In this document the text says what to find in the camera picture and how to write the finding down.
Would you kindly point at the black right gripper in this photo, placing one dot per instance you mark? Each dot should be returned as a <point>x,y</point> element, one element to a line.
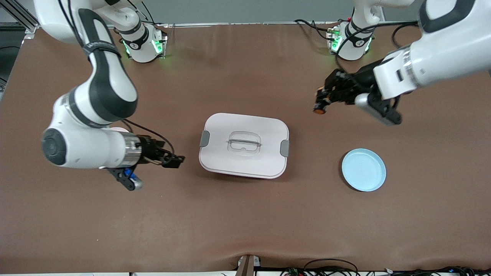
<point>148,151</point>

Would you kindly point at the metal table edge rail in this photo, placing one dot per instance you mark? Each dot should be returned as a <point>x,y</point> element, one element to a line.
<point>245,23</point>

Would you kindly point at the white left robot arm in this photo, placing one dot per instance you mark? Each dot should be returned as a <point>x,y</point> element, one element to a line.
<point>441,57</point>

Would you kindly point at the pink round plate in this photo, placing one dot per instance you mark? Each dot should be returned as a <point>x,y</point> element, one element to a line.
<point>119,129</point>

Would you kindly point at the white lidded storage box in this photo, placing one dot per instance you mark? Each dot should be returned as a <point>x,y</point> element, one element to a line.
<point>245,161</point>

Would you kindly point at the light blue round plate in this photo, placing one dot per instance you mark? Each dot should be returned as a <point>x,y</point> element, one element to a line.
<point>363,170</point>

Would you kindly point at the orange push-button switch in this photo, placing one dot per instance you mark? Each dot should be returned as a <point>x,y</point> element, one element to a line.
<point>319,109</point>

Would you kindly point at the aluminium frame profile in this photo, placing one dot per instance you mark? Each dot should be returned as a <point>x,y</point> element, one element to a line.
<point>30,28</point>

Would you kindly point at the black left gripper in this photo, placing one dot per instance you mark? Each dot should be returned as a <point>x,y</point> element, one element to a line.
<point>356,86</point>

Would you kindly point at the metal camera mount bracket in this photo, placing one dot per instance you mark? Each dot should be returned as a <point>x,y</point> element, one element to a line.
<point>247,266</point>

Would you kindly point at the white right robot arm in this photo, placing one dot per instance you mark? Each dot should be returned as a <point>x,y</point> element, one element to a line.
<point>96,96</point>

